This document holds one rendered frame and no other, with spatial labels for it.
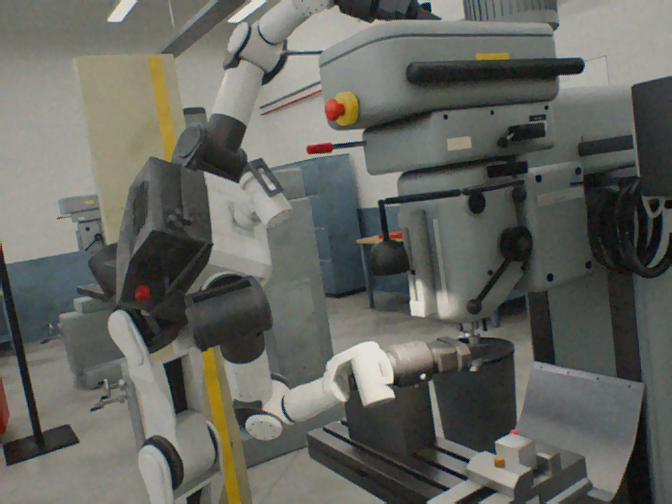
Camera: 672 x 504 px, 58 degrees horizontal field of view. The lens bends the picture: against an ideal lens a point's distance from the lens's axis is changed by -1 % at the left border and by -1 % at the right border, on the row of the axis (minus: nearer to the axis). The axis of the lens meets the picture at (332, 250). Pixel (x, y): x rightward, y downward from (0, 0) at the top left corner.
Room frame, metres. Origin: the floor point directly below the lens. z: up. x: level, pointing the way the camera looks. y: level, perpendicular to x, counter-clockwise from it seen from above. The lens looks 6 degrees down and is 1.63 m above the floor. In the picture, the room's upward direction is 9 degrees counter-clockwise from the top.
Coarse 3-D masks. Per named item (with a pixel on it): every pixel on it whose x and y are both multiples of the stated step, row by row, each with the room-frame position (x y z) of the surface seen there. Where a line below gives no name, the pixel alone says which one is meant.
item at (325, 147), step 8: (312, 144) 1.22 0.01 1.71; (320, 144) 1.23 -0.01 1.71; (328, 144) 1.23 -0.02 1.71; (336, 144) 1.25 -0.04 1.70; (344, 144) 1.26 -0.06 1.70; (352, 144) 1.27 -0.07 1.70; (360, 144) 1.28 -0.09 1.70; (312, 152) 1.21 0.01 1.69; (320, 152) 1.23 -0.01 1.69; (328, 152) 1.24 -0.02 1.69
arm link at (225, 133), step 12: (216, 120) 1.44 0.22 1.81; (228, 120) 1.44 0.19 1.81; (240, 120) 1.45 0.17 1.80; (216, 132) 1.43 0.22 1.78; (228, 132) 1.43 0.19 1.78; (240, 132) 1.45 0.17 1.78; (216, 144) 1.40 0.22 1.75; (228, 144) 1.43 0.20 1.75; (240, 144) 1.46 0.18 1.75; (204, 156) 1.39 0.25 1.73; (216, 156) 1.40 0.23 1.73; (228, 156) 1.43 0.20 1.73; (240, 156) 1.46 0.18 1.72; (216, 168) 1.42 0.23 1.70; (228, 168) 1.44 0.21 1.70
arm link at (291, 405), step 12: (276, 384) 1.31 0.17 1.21; (312, 384) 1.25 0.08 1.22; (276, 396) 1.28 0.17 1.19; (288, 396) 1.27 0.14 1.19; (300, 396) 1.25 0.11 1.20; (312, 396) 1.23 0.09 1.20; (324, 396) 1.22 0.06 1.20; (264, 408) 1.25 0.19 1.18; (276, 408) 1.26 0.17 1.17; (288, 408) 1.26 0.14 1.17; (300, 408) 1.24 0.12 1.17; (312, 408) 1.24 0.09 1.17; (324, 408) 1.24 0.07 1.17; (288, 420) 1.27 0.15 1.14; (300, 420) 1.26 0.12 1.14
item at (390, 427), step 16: (352, 400) 1.61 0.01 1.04; (400, 400) 1.48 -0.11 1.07; (416, 400) 1.52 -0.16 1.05; (352, 416) 1.62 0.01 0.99; (368, 416) 1.57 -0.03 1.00; (384, 416) 1.52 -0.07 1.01; (400, 416) 1.48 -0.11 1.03; (416, 416) 1.51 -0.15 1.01; (432, 416) 1.55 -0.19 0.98; (352, 432) 1.63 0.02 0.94; (368, 432) 1.58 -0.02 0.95; (384, 432) 1.53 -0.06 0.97; (400, 432) 1.48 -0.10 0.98; (416, 432) 1.51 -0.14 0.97; (432, 432) 1.54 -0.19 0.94; (384, 448) 1.54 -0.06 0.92; (400, 448) 1.49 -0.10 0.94; (416, 448) 1.50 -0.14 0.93
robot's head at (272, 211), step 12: (252, 180) 1.25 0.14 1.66; (252, 192) 1.25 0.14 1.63; (264, 192) 1.24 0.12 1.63; (240, 204) 1.28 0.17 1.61; (252, 204) 1.26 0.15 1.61; (264, 204) 1.22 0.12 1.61; (276, 204) 1.22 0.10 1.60; (288, 204) 1.24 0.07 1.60; (252, 216) 1.26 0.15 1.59; (264, 216) 1.22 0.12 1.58; (276, 216) 1.22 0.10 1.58; (288, 216) 1.27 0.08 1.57
